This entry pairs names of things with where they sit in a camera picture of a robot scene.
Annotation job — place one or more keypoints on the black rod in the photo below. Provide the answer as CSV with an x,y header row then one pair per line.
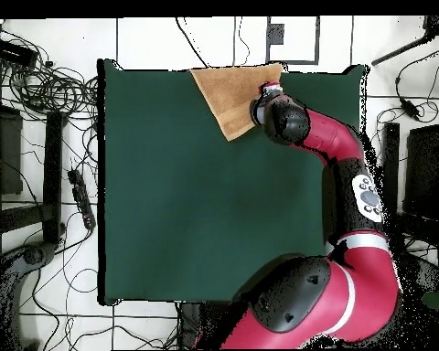
x,y
398,51

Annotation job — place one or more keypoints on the dark flat panel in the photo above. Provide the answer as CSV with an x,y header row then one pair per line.
x,y
9,153
424,172

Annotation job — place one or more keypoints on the black electronics box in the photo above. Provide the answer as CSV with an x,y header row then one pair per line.
x,y
12,53

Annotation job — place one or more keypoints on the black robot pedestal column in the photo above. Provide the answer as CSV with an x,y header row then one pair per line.
x,y
190,321

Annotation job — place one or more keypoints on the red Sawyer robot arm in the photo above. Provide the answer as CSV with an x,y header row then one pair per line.
x,y
351,303

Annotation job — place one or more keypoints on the dark green table cloth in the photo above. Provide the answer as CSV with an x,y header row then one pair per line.
x,y
168,201

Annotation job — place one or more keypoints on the black power adapter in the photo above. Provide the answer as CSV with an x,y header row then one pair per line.
x,y
409,108

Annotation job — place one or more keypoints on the small grey square plate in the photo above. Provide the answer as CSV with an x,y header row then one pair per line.
x,y
275,33

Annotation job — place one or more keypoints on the black L-shaped stand foot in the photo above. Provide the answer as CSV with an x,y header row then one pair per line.
x,y
53,175
391,153

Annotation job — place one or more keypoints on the tan terry towel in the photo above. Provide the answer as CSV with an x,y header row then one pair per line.
x,y
230,95

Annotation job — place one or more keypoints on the black power strip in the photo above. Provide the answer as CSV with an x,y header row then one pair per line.
x,y
81,199

